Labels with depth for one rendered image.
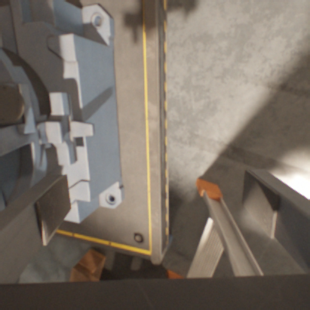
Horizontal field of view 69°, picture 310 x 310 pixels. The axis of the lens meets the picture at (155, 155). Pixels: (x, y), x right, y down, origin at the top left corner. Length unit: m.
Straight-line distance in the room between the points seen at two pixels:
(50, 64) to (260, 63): 0.67
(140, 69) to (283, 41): 0.51
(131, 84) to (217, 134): 0.44
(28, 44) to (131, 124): 0.29
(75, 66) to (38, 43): 0.10
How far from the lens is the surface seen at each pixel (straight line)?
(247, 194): 0.17
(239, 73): 0.91
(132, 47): 0.63
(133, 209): 0.72
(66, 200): 0.16
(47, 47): 0.57
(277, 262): 1.16
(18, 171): 0.48
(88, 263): 1.38
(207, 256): 0.90
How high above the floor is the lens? 0.91
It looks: 64 degrees down
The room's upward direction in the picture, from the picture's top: 126 degrees counter-clockwise
